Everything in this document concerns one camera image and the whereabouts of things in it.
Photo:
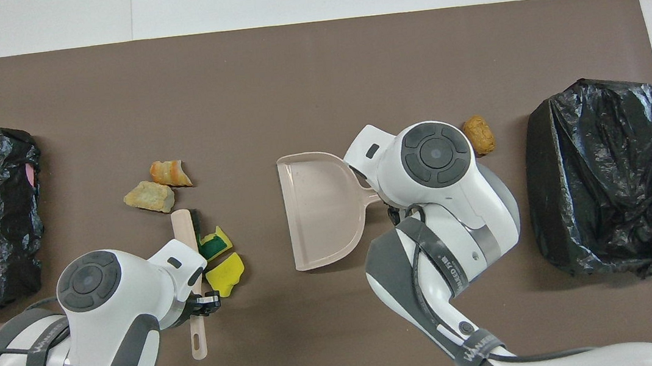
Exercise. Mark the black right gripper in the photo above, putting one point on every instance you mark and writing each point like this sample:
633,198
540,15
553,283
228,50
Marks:
395,213

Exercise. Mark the orange striped croissant piece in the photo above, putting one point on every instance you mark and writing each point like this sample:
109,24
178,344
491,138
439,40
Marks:
168,172

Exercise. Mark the brown table mat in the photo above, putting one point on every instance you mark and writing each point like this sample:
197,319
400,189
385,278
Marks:
311,55

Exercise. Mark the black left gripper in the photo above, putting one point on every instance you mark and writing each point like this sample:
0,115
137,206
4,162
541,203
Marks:
187,312

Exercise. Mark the green and yellow sponge piece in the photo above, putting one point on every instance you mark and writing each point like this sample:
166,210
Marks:
217,243

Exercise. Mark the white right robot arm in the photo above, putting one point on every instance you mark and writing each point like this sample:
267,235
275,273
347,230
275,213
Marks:
444,194

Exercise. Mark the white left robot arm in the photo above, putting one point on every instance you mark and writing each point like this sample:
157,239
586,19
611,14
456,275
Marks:
103,331

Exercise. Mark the large yellow sponge piece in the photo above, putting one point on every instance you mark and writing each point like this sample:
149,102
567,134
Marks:
227,274

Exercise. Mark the beige plastic dustpan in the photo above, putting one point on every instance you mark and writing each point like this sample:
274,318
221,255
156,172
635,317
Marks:
320,208

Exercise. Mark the beige brush with black bristles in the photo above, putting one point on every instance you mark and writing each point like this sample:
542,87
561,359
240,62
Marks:
183,230

